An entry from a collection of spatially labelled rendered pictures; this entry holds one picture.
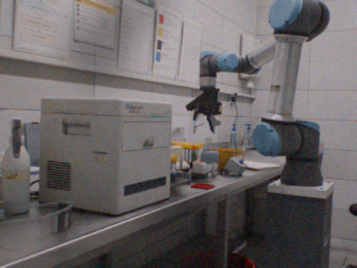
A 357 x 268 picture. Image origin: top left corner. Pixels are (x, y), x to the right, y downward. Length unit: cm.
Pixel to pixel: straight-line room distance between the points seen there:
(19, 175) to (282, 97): 85
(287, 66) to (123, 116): 61
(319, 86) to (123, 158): 307
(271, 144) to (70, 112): 66
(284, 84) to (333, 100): 253
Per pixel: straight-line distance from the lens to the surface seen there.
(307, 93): 399
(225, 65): 168
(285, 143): 144
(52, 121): 119
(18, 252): 85
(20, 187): 112
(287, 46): 144
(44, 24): 176
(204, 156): 185
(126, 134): 107
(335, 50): 399
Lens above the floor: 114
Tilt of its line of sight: 3 degrees down
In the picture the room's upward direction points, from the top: 2 degrees clockwise
